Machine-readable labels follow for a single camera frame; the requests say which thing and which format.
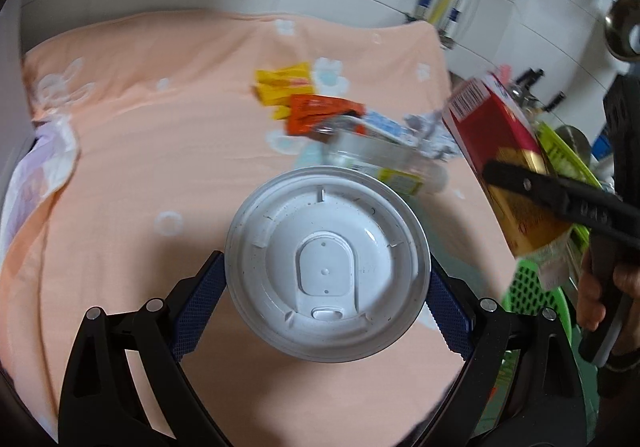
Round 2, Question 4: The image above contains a right hand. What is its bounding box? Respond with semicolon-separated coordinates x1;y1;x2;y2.
575;253;640;358

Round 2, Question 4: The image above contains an orange snack wrapper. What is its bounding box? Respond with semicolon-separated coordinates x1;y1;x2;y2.
285;94;366;136

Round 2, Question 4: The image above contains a peach floral towel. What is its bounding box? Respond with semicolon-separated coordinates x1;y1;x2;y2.
0;8;522;447

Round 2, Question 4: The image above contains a red gold carton box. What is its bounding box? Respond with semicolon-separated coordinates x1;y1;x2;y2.
442;72;570;257

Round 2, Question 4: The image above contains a clear plastic bottle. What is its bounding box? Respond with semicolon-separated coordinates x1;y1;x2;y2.
311;115;449;196

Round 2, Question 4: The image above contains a white plastic bag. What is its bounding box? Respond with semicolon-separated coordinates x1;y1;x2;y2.
1;116;80;261

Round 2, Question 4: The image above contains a white plastic cup lid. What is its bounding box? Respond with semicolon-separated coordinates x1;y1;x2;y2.
224;166;431;363

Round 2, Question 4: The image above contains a yellow snack wrapper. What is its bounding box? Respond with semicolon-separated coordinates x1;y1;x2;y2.
254;62;314;120

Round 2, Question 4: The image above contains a green dish drying rack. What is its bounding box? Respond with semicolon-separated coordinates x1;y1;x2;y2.
534;120;604;248

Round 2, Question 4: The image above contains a green perforated plastic basket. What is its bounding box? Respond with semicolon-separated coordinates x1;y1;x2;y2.
474;259;573;436

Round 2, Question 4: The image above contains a hanging steel pot lid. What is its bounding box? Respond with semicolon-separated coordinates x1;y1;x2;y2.
604;0;639;63

